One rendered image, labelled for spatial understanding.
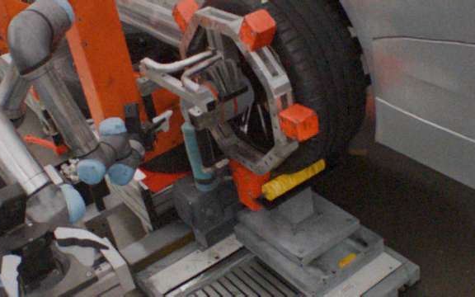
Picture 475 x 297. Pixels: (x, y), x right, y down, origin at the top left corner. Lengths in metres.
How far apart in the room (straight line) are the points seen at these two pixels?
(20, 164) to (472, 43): 1.01
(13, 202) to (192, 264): 1.71
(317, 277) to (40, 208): 1.34
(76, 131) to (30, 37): 0.27
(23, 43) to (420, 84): 1.01
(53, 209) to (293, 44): 0.91
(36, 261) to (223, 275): 1.62
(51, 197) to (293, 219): 1.37
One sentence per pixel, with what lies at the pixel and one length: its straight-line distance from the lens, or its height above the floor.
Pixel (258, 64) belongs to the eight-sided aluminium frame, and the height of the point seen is 1.02.
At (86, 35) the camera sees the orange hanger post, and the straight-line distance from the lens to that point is 2.13.
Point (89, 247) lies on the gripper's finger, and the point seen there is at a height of 1.21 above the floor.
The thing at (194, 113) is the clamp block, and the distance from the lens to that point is 1.72.
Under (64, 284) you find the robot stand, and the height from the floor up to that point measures 0.82.
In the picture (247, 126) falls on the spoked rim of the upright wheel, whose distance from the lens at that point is 2.20.
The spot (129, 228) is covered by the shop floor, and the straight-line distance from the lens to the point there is 2.95.
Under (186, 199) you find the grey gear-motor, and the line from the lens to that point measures 2.35.
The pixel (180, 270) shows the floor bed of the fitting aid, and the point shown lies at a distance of 2.52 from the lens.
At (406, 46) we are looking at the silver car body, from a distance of 1.59.
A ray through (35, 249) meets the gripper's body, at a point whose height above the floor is 1.23.
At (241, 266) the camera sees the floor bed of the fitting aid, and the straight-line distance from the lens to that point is 2.49.
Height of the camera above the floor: 1.75
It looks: 32 degrees down
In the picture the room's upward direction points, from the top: 11 degrees counter-clockwise
